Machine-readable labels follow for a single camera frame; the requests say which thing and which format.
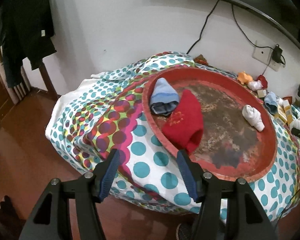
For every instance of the yellow box with barcode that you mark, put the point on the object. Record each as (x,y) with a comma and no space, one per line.
(288,111)

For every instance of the dark hanging clothes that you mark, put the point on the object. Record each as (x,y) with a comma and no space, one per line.
(26,29)

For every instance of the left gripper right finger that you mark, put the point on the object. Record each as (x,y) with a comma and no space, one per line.
(191,174)

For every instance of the red envelope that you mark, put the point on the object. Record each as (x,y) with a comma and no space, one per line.
(289,99)

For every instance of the red gold wrapper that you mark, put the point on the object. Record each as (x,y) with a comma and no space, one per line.
(201,60)

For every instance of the red sock in tray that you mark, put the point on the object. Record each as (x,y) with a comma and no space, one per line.
(184,128)

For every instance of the yellow box with cartoon face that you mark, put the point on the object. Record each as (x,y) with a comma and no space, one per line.
(280,116)

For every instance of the blue sock in tray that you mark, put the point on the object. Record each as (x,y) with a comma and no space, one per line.
(164,99)

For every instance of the round red tray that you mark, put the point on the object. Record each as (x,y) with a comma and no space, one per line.
(230,148)

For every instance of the orange pig toy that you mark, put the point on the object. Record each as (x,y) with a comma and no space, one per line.
(244,78)

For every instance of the small red gold box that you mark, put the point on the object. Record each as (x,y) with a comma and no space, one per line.
(261,93)

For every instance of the black power adapter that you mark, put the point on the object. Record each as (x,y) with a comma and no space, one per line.
(276,55)

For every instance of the light blue sock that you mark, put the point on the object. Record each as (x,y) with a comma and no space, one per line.
(270,103)

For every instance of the small red pouch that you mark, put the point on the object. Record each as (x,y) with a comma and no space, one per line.
(263,81)

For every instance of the white wall socket plate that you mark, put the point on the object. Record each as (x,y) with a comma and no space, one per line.
(264,55)

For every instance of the white rolled sock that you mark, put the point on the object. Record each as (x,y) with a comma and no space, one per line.
(253,117)

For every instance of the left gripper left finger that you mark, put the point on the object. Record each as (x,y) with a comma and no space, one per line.
(105,173)

